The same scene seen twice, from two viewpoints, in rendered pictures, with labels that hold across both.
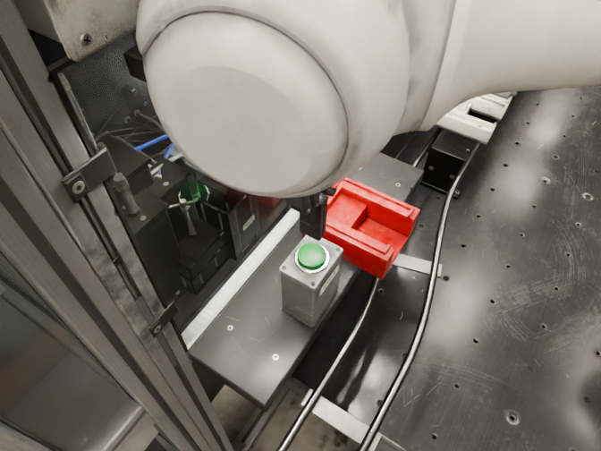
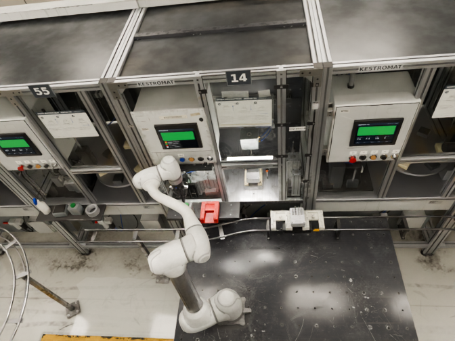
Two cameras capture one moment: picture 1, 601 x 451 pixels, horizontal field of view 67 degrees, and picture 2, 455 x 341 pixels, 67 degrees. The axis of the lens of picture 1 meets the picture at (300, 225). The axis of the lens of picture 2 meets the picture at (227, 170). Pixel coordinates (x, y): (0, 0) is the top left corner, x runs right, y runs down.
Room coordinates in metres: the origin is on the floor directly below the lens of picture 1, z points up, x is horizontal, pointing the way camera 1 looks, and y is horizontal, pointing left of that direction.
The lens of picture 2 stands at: (0.16, -1.46, 3.04)
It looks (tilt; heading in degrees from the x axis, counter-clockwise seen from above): 50 degrees down; 69
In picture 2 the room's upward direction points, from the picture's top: 11 degrees counter-clockwise
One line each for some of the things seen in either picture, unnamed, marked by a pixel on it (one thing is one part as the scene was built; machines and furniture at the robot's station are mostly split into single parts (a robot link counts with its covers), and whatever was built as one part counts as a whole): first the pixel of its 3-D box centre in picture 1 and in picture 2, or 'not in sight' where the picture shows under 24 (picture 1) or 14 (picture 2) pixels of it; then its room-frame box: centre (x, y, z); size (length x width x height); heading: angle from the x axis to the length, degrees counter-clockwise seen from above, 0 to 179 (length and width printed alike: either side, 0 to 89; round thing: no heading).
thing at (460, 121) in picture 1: (482, 96); (296, 222); (0.98, -0.47, 0.84); 0.36 x 0.14 x 0.10; 147
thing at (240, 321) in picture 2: not in sight; (234, 310); (0.30, -0.72, 0.71); 0.22 x 0.18 x 0.06; 147
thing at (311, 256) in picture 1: (311, 258); not in sight; (0.35, -0.02, 1.03); 0.04 x 0.04 x 0.02
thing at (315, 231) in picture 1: (311, 216); not in sight; (0.35, -0.01, 1.12); 0.03 x 0.01 x 0.07; 57
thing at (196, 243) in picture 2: not in sight; (197, 245); (0.26, -0.57, 1.44); 0.18 x 0.14 x 0.13; 82
